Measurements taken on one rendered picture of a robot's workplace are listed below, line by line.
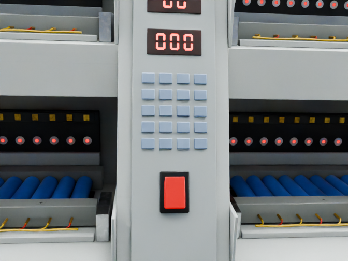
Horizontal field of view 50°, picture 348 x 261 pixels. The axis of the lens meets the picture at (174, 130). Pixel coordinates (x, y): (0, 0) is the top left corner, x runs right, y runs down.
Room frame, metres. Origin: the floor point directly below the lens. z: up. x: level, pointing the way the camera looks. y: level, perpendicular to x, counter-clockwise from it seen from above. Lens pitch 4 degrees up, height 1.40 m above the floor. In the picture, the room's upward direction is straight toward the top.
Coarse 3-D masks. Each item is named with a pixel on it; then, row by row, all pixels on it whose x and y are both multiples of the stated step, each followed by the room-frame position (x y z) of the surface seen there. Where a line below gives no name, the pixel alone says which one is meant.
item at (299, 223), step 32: (256, 128) 0.49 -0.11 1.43; (288, 128) 0.49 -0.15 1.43; (320, 128) 0.49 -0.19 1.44; (256, 160) 0.49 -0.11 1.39; (288, 160) 0.50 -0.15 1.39; (320, 160) 0.50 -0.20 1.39; (256, 192) 0.43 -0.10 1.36; (288, 192) 0.44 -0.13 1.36; (320, 192) 0.43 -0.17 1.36; (256, 224) 0.39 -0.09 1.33; (288, 224) 0.40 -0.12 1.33; (320, 224) 0.38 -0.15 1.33; (256, 256) 0.34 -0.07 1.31; (288, 256) 0.34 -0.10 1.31; (320, 256) 0.34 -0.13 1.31
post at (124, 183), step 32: (128, 0) 0.31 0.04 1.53; (224, 0) 0.32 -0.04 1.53; (128, 32) 0.31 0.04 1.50; (224, 32) 0.32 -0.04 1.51; (128, 64) 0.31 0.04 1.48; (224, 64) 0.32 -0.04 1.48; (128, 96) 0.31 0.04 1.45; (224, 96) 0.32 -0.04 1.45; (128, 128) 0.31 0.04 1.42; (224, 128) 0.32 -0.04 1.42; (128, 160) 0.31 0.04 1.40; (224, 160) 0.32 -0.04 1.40; (128, 192) 0.31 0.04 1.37; (224, 192) 0.32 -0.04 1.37; (128, 224) 0.31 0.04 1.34; (224, 224) 0.32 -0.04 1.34; (128, 256) 0.31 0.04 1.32; (224, 256) 0.32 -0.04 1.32
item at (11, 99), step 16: (112, 0) 0.50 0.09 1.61; (0, 96) 0.49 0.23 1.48; (16, 96) 0.49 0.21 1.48; (32, 96) 0.49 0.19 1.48; (48, 96) 0.50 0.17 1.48; (64, 96) 0.50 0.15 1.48; (112, 112) 0.50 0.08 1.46; (304, 112) 0.53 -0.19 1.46; (320, 112) 0.53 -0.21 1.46; (336, 112) 0.53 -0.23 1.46; (112, 128) 0.50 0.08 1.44; (112, 144) 0.50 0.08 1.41; (112, 160) 0.50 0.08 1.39; (112, 176) 0.50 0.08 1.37
